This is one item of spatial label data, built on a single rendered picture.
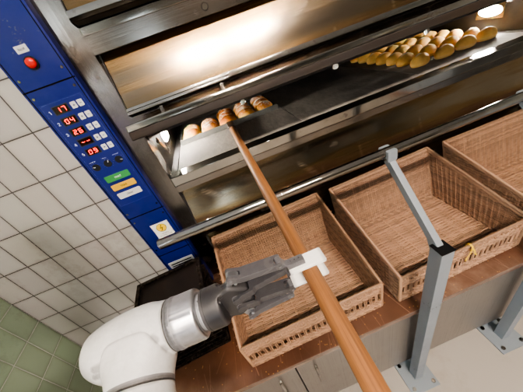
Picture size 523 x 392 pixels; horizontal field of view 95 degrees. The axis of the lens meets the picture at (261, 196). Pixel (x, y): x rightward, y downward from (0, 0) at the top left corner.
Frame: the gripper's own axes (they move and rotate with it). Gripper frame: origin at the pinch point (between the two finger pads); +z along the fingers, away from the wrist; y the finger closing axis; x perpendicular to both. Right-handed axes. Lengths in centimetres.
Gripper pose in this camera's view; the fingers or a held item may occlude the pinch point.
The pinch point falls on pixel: (307, 267)
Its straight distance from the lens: 47.0
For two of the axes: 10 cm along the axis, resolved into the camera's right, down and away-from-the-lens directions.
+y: 2.9, 7.8, 5.6
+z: 9.3, -3.7, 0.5
